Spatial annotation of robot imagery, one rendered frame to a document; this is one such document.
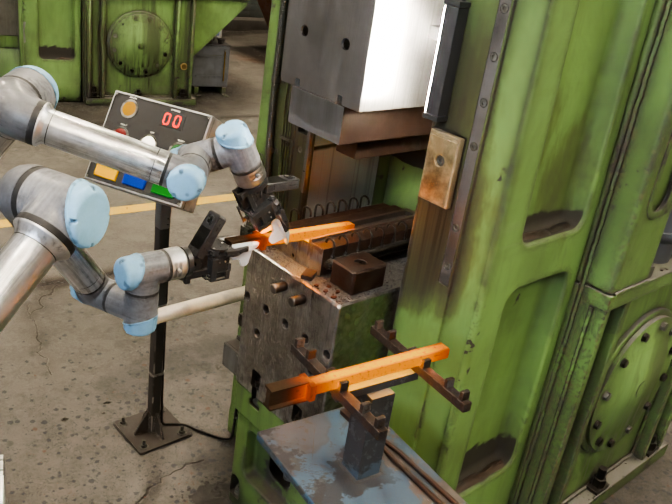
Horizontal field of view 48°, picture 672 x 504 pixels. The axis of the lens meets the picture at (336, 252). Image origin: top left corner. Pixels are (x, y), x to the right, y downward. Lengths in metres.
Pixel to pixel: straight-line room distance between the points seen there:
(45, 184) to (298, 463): 0.78
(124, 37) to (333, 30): 4.88
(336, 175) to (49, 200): 1.05
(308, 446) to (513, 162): 0.77
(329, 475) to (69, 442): 1.35
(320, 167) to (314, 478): 0.93
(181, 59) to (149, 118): 4.54
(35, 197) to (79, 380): 1.75
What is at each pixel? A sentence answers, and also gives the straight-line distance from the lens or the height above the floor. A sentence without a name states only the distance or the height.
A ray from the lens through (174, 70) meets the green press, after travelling 6.81.
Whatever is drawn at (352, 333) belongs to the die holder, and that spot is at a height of 0.82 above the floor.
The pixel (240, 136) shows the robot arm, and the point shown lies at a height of 1.30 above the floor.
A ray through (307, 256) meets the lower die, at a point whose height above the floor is 0.95.
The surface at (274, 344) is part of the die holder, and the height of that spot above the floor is 0.68.
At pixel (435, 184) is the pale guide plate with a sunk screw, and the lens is 1.81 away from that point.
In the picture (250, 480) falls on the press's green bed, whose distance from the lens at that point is 2.46.
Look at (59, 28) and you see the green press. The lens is 6.67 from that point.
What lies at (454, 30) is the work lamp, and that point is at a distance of 1.73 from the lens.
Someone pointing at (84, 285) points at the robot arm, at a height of 0.96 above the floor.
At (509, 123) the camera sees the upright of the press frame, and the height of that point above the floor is 1.42.
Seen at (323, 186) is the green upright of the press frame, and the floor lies 1.04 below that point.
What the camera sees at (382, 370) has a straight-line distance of 1.56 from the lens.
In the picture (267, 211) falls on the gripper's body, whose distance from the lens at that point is 1.83.
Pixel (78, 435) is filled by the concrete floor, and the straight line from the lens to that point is 2.87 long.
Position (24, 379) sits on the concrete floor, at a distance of 3.16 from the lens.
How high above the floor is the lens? 1.80
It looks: 25 degrees down
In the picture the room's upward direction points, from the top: 9 degrees clockwise
